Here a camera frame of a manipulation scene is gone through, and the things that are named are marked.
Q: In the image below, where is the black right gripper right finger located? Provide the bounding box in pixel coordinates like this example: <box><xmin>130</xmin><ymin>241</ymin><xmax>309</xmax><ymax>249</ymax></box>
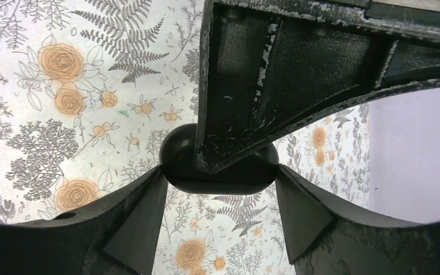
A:
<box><xmin>276</xmin><ymin>165</ymin><xmax>440</xmax><ymax>274</ymax></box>

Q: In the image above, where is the black earbud charging case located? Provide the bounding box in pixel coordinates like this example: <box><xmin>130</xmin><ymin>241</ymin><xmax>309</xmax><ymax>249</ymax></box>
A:
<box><xmin>159</xmin><ymin>123</ymin><xmax>279</xmax><ymax>195</ymax></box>

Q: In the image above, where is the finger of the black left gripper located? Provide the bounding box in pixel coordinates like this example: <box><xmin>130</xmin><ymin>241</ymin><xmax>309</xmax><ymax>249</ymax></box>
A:
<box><xmin>195</xmin><ymin>1</ymin><xmax>440</xmax><ymax>172</ymax></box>

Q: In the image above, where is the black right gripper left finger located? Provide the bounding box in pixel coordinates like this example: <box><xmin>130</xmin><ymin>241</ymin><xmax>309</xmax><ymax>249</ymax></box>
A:
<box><xmin>0</xmin><ymin>167</ymin><xmax>168</xmax><ymax>274</ymax></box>

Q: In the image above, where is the floral patterned mat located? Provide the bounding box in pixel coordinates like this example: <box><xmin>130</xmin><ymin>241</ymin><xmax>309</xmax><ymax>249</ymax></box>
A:
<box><xmin>0</xmin><ymin>1</ymin><xmax>370</xmax><ymax>274</ymax></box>

